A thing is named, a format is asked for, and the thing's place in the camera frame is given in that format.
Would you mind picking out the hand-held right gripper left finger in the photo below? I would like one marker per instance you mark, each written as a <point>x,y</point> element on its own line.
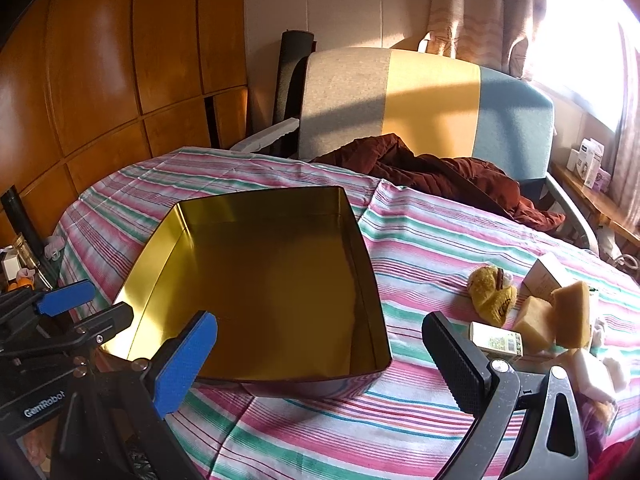
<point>182,367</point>

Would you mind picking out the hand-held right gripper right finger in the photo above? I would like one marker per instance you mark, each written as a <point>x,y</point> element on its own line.
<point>455,360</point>

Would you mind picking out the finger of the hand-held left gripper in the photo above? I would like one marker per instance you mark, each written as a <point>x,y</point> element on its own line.
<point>107,322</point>
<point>65,298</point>

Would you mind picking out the green-edged snack bar packet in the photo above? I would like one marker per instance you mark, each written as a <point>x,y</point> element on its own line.
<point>495,342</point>

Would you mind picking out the gold tin box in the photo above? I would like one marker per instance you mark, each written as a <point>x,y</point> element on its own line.
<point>275,285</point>

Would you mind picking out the yellow sponge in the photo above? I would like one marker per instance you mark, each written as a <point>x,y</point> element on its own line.
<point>532,322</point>
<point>572,315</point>

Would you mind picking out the purple snack packet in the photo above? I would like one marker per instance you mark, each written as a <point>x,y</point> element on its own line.
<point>595,427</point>

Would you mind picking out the small orange ornament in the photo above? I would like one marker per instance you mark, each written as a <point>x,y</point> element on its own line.
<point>20,284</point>

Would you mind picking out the yellow plush toy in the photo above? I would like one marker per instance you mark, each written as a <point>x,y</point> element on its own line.
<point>492,292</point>

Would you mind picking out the black pole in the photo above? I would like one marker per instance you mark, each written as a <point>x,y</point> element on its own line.
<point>25,230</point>

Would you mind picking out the pink green striped tablecloth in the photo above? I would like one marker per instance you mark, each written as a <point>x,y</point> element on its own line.
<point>450,260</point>

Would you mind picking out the white carton box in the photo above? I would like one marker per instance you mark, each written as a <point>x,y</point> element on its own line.
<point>545,272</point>

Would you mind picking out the white foam block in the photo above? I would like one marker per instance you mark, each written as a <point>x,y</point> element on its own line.
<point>592,372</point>

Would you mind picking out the white plastic bundle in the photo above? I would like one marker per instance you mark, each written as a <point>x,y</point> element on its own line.
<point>616,371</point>

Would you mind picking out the brown quilted jacket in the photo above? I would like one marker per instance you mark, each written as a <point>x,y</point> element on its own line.
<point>425,175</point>

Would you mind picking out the wooden side shelf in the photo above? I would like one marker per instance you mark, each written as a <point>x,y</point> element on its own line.
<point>600,205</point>

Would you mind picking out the small purple box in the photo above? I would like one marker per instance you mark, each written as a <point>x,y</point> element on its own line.
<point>603,179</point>

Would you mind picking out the wooden cabinet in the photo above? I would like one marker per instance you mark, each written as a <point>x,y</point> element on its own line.
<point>100,60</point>

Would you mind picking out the white printed box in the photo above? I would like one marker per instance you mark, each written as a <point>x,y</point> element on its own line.
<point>592,160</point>

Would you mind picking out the grey yellow blue chair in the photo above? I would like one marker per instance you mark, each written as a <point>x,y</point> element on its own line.
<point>350,100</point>

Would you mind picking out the patterned curtain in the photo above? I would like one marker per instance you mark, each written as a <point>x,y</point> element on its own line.
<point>475,15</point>

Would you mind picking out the window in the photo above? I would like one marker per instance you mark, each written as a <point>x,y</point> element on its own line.
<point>575,35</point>

